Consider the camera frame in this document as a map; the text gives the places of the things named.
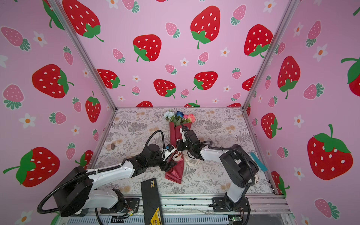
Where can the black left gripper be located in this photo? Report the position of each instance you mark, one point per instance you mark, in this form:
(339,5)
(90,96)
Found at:
(168,166)

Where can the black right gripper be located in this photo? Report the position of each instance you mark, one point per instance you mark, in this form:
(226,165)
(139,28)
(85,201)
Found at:
(179,146)

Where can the beige ribbon pile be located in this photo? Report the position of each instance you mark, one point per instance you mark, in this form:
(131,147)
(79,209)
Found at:
(183,160)

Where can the large pink fake rose stem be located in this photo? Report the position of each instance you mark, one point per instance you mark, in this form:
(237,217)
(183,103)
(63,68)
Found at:
(191,118)

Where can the dark red wrapping paper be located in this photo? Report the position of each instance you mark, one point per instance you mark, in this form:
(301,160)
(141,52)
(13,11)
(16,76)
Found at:
(175,174)

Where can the blue fake rose stem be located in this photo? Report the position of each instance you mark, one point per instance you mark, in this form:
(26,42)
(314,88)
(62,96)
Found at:
(180,114)

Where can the white fake flower stem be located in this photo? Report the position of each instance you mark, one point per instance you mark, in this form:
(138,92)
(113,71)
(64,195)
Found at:
(172,117)

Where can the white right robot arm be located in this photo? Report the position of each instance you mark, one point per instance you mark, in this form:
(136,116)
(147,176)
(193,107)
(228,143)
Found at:
(240,167)

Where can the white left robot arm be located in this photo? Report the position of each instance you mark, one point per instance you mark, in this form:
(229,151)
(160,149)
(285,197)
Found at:
(78,191)

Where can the small brown ribbon spool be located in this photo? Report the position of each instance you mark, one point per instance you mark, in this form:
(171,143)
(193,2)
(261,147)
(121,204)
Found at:
(111,146)

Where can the black flat device yellow label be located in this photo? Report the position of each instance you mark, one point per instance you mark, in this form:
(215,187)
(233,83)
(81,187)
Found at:
(151,203)

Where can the teal flat stick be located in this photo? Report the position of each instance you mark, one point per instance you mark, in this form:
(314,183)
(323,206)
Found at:
(258,162)

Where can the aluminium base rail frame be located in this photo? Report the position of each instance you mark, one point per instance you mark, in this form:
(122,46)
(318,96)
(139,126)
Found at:
(186,209)

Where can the aluminium corner post right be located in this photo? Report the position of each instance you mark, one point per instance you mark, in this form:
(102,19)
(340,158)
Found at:
(284,22)

